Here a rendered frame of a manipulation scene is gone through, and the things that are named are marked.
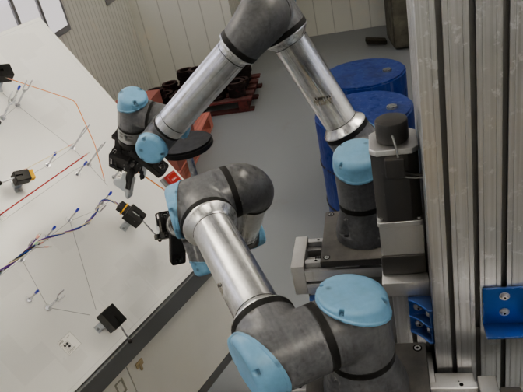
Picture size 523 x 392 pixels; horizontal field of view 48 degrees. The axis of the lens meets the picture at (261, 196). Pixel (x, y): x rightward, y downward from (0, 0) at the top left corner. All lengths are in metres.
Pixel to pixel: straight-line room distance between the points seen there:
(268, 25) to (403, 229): 0.50
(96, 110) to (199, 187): 0.99
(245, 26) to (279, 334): 0.65
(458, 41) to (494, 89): 0.09
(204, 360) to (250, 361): 1.33
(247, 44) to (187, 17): 5.19
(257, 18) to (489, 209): 0.60
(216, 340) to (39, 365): 0.76
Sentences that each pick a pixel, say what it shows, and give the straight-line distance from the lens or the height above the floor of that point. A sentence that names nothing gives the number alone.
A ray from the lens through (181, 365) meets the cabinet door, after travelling 2.14.
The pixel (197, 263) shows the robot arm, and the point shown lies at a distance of 1.60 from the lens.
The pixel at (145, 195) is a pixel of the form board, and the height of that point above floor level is 1.11.
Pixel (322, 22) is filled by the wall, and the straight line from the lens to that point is 7.59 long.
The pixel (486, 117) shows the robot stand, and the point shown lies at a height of 1.61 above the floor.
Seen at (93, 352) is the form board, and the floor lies 0.90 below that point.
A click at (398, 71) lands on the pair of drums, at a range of 3.64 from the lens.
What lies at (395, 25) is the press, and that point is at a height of 0.27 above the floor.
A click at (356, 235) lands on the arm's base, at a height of 1.20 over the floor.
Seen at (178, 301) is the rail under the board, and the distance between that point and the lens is 1.97.
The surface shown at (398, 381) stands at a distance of 1.07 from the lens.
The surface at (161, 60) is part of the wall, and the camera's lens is 6.68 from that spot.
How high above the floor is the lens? 2.01
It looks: 29 degrees down
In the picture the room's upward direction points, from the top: 13 degrees counter-clockwise
